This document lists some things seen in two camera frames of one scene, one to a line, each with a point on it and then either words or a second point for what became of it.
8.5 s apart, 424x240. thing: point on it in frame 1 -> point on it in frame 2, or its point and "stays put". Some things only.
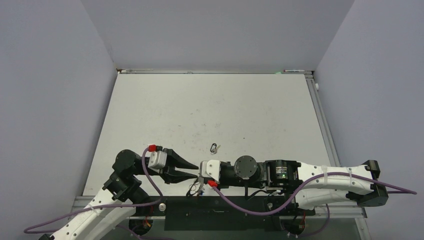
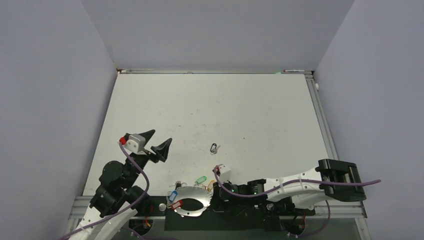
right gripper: x=222 y=184 -> x=219 y=202
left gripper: x=169 y=172 -> x=160 y=151
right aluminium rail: x=331 y=153 stays put
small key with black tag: x=214 y=148 stays put
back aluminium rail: x=120 y=71 stays put
